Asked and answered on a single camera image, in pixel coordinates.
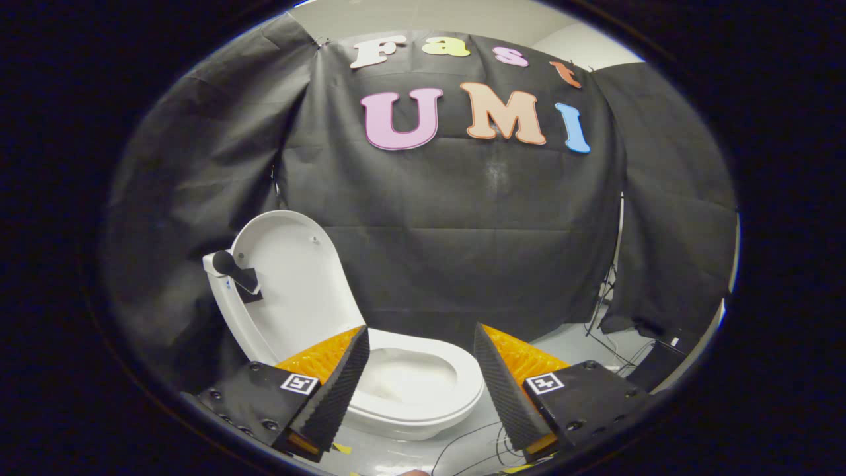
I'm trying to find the white toilet lid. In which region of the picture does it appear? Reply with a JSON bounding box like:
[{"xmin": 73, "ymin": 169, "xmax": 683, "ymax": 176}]
[{"xmin": 228, "ymin": 210, "xmax": 365, "ymax": 363}]

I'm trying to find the tangle of floor cables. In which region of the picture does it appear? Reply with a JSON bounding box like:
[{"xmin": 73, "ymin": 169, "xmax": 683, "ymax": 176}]
[{"xmin": 430, "ymin": 264, "xmax": 662, "ymax": 475}]

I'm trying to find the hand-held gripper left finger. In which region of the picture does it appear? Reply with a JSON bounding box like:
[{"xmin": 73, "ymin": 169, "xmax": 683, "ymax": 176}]
[{"xmin": 192, "ymin": 324, "xmax": 371, "ymax": 463}]

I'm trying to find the black lid handle knob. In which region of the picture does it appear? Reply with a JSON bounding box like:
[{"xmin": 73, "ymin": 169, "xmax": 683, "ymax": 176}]
[{"xmin": 211, "ymin": 250, "xmax": 264, "ymax": 305}]

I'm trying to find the white toilet seat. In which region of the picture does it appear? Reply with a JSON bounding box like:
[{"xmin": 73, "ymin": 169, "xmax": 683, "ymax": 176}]
[{"xmin": 349, "ymin": 329, "xmax": 485, "ymax": 424}]

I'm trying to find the metal backdrop stand pole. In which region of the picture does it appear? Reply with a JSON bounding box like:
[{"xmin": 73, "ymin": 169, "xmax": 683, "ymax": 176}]
[{"xmin": 585, "ymin": 192, "xmax": 625, "ymax": 338}]

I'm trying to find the black backdrop cloth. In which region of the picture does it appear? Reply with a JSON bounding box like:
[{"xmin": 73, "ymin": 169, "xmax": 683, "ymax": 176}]
[{"xmin": 99, "ymin": 13, "xmax": 738, "ymax": 397}]

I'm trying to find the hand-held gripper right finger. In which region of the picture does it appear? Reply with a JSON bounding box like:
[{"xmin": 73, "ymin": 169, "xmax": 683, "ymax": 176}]
[{"xmin": 473, "ymin": 323, "xmax": 652, "ymax": 462}]

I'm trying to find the white toilet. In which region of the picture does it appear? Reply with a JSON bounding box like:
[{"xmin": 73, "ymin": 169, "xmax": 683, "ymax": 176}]
[{"xmin": 202, "ymin": 251, "xmax": 485, "ymax": 442}]

